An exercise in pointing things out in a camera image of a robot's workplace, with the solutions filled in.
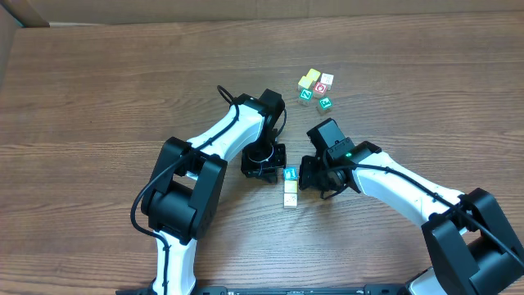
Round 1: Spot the red apple wooden block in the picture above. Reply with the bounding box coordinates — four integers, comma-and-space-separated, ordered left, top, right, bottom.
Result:
313, 82, 328, 98

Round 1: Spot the yellow K wooden block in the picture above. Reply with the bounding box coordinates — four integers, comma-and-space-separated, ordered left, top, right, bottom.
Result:
284, 180, 298, 194

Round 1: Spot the green E wooden block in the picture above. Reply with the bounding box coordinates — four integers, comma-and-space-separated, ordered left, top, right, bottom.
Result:
316, 97, 333, 115

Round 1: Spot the green Z wooden block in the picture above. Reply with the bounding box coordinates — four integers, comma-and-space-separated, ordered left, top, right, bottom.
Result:
298, 88, 313, 106

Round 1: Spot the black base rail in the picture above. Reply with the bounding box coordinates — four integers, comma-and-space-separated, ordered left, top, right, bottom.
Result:
115, 284, 410, 295

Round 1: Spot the blue L wooden block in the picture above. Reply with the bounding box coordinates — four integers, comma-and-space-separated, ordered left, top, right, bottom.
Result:
283, 167, 298, 181

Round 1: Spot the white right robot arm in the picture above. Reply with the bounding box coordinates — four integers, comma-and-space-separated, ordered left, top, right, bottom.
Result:
299, 118, 523, 295

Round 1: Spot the yellow block back top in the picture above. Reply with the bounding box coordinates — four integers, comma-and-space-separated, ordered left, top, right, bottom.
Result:
306, 68, 322, 81

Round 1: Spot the yellow block back left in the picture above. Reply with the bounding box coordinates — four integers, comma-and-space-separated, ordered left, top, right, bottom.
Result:
297, 76, 314, 91

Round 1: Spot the white block red print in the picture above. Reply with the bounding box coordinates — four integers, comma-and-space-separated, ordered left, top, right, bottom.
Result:
320, 73, 334, 90

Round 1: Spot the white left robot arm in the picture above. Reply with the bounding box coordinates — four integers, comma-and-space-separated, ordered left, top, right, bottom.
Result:
130, 86, 287, 294

